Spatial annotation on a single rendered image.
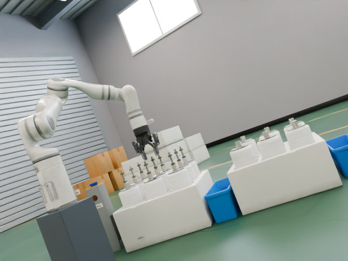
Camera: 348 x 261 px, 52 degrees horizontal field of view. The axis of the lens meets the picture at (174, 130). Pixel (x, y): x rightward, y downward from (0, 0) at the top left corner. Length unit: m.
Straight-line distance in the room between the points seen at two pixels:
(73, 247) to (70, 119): 6.64
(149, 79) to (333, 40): 3.72
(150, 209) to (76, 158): 6.07
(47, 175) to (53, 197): 0.07
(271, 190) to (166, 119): 6.36
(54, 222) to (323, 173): 0.97
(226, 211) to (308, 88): 5.07
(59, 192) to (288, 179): 0.83
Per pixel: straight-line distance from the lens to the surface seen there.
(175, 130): 4.36
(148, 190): 1.55
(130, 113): 1.67
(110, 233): 1.72
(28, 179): 6.88
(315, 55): 6.37
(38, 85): 7.66
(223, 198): 1.48
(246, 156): 1.46
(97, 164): 5.32
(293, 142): 1.46
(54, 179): 1.24
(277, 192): 1.45
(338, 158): 1.55
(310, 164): 1.44
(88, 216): 1.25
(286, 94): 6.52
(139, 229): 1.57
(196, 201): 1.48
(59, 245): 1.25
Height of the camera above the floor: 0.37
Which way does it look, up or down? 2 degrees up
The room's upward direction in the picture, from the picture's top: 21 degrees counter-clockwise
